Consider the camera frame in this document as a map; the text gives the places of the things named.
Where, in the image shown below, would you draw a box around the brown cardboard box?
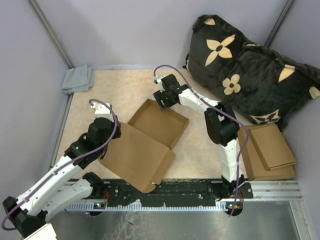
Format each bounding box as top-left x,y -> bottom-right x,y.
100,99 -> 189,194

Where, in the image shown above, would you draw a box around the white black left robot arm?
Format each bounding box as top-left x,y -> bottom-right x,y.
2,117 -> 121,238

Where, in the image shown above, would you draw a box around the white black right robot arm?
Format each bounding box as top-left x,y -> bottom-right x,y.
153,74 -> 244,198

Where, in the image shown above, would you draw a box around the grey folded cloth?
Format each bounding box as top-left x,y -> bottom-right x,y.
61,64 -> 94,95

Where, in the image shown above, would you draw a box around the black flower pattern cushion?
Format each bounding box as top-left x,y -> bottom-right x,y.
186,14 -> 320,130

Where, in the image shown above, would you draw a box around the stack of flat cardboard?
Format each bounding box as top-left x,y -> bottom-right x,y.
238,123 -> 297,181

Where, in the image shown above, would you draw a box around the white board corner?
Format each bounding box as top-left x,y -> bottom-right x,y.
24,223 -> 57,240

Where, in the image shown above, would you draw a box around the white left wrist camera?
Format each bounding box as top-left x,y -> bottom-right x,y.
90,102 -> 114,122

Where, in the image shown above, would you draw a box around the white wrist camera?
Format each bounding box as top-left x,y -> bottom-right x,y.
90,102 -> 114,122
153,75 -> 165,85

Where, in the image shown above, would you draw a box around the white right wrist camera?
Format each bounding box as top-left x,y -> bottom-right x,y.
153,75 -> 165,85

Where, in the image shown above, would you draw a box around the white slotted cable duct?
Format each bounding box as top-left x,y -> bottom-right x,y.
67,201 -> 230,213

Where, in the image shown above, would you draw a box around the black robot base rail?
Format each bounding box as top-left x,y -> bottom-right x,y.
74,172 -> 253,217

